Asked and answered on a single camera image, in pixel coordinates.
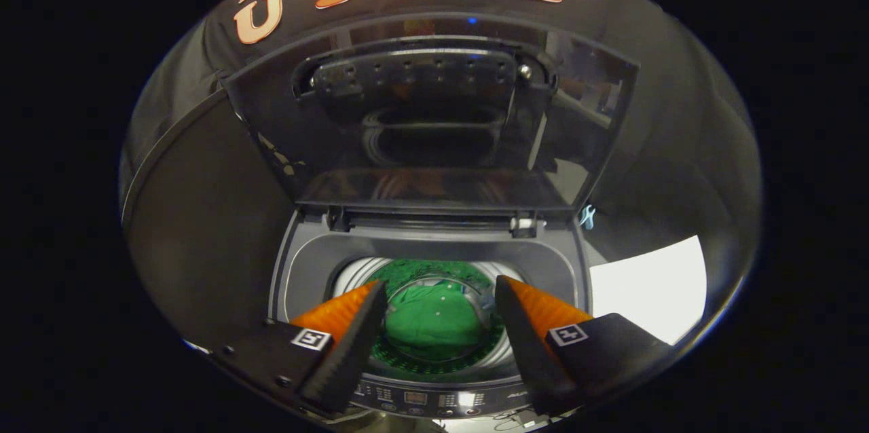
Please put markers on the dark transparent washing machine lid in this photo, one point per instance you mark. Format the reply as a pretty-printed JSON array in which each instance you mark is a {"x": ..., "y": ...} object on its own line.
[{"x": 434, "y": 148}]

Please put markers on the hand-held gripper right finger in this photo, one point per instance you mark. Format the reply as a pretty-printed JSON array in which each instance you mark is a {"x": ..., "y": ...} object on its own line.
[{"x": 529, "y": 351}]

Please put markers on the green polo shirt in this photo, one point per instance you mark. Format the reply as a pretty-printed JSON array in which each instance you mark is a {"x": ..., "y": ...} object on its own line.
[{"x": 434, "y": 324}]

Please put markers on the light blue clip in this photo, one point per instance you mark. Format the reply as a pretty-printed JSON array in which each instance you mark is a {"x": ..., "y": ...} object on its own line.
[{"x": 587, "y": 217}]

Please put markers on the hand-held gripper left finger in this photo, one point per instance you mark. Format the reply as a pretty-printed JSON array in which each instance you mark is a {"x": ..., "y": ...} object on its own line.
[{"x": 349, "y": 351}]

